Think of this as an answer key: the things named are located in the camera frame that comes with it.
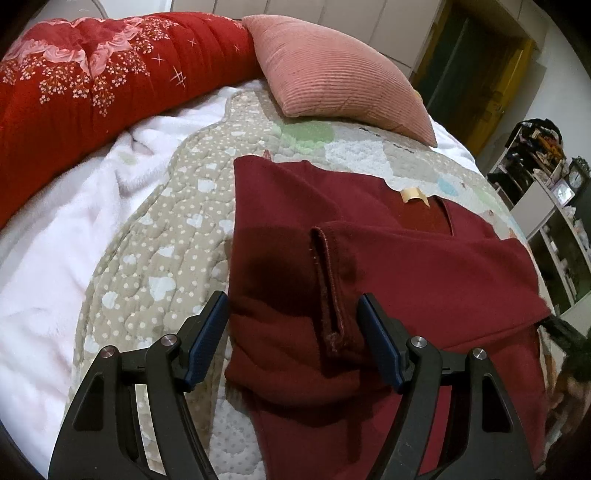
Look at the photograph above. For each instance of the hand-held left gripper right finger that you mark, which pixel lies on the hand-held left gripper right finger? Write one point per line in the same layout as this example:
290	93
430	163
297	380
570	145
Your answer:
383	341

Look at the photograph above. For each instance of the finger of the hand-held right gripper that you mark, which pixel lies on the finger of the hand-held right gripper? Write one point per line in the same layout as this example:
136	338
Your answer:
561	333

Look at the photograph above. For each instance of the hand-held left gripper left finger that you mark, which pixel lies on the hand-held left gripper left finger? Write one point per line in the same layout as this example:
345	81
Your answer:
203	341

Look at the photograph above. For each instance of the maroon sweater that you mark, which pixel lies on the maroon sweater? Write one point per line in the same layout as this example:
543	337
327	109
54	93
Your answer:
415	277

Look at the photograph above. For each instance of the white shelf unit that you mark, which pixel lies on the white shelf unit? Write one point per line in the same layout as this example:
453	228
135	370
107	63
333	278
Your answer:
549	221

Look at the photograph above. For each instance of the quilted heart-pattern bedspread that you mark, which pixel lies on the quilted heart-pattern bedspread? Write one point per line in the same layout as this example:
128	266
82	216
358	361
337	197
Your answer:
184	221

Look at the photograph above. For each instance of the dark ornate table clock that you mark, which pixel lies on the dark ornate table clock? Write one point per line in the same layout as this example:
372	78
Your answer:
578	174

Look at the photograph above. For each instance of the white fleece blanket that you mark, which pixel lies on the white fleece blanket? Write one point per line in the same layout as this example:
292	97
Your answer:
60	240

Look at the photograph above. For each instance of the red floral comforter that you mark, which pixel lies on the red floral comforter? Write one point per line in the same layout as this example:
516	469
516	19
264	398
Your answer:
92	92

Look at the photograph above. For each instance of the beige padded headboard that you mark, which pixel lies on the beige padded headboard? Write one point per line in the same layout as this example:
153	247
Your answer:
323	14

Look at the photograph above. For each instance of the small picture frame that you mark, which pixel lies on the small picture frame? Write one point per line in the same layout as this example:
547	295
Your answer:
563	192

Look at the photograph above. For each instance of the green door with yellow frame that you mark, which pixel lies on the green door with yellow frame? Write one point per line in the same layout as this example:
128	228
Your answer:
475	69

